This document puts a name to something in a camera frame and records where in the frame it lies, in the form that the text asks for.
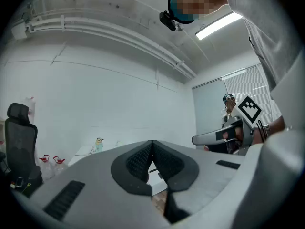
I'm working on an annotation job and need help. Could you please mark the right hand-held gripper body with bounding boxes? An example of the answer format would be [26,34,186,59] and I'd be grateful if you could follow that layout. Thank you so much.
[222,94,264,156]

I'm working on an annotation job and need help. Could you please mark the cartoon figure bottle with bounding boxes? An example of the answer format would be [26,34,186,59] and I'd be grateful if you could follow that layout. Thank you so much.
[94,137,105,153]

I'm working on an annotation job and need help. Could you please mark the black office chair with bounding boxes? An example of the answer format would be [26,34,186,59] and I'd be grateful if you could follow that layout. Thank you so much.
[4,103,44,197]

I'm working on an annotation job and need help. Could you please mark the clear water bottle red handle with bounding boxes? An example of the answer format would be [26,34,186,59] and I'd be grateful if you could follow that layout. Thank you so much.
[39,154,55,182]
[52,155,69,177]

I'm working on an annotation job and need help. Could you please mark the white ceiling light bar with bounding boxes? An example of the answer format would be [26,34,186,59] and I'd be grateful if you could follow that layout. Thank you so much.
[195,11,243,41]

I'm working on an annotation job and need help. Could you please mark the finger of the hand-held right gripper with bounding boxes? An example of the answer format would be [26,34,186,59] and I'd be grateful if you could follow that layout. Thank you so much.
[192,122,244,146]

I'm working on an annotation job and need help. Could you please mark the clear plastic bag red labels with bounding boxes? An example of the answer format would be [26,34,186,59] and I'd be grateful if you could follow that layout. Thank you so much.
[22,96,37,119]

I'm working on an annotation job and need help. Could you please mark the white ceiling pipes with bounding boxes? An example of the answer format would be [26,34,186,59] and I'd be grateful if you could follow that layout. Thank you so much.
[26,15,198,81]

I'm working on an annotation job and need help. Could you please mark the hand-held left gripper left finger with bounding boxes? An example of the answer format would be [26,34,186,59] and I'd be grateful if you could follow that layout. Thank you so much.
[11,139,168,229]

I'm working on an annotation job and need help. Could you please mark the grey shirt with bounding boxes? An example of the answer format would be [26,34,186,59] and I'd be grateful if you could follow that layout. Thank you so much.
[226,0,305,128]

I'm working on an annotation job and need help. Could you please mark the person's right forearm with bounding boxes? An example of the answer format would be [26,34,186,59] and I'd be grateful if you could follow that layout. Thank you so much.
[252,115,286,146]

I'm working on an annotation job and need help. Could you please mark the small white device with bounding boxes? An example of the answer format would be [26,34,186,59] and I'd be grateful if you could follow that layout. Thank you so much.
[10,177,25,189]

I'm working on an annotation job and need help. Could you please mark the white ceiling junction box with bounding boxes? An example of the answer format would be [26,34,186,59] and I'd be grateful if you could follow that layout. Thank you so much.
[10,22,32,41]

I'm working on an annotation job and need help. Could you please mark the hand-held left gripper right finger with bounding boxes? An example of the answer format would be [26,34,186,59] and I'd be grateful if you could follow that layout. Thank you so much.
[152,139,246,226]

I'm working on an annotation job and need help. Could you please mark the black head camera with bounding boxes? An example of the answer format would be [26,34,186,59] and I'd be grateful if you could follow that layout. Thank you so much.
[159,10,177,31]

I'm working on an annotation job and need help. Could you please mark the black wrist bands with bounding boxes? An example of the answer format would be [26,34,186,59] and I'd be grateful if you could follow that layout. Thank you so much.
[256,120,270,143]

